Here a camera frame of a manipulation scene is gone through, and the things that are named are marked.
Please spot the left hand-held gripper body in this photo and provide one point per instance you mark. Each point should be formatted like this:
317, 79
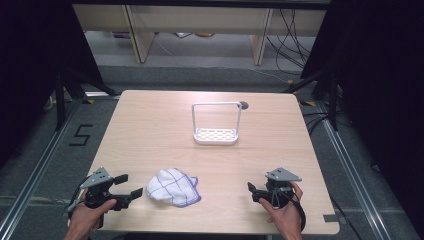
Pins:
96, 180

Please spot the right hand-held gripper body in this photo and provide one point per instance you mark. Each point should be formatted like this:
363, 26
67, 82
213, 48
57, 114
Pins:
278, 191

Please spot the white checked dish cloth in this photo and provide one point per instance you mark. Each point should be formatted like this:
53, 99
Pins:
173, 191

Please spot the person's right hand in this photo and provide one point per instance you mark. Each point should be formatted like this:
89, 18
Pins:
286, 216

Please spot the person's left hand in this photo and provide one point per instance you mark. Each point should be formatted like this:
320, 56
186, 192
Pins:
85, 220

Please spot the grey round table grommet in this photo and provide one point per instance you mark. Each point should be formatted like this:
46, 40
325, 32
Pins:
244, 105

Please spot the black metal stand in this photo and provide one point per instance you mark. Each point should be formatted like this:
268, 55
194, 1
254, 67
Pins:
332, 100
60, 100

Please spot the black curtain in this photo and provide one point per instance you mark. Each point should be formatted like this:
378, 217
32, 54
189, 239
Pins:
383, 100
30, 66

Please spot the beige wooden desk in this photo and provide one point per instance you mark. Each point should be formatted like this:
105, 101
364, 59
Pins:
200, 18

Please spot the aluminium floor rail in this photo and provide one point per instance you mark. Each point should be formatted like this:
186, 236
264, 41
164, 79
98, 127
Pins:
33, 180
353, 173

